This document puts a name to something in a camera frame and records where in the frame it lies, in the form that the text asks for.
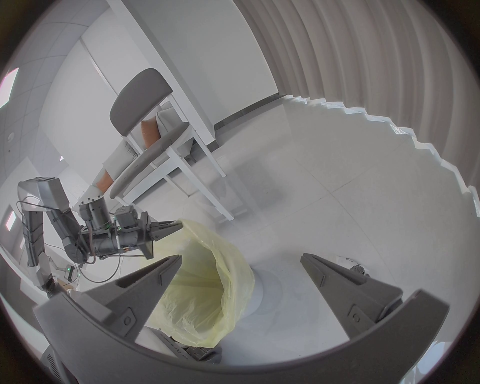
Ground grey cushioned white chair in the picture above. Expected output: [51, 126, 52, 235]
[108, 67, 250, 226]

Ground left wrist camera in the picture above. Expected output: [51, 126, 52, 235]
[112, 205, 142, 230]

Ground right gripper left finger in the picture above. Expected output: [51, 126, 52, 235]
[73, 254, 184, 344]

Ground white trash bin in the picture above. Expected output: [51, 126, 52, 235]
[240, 262, 291, 323]

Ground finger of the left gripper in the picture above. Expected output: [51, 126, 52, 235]
[149, 227, 180, 243]
[148, 220, 185, 230]

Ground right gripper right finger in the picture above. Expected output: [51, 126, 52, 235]
[300, 252, 405, 341]

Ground white sofa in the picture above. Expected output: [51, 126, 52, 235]
[80, 105, 196, 199]

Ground yellow plastic bag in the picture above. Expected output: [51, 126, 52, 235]
[144, 218, 256, 347]

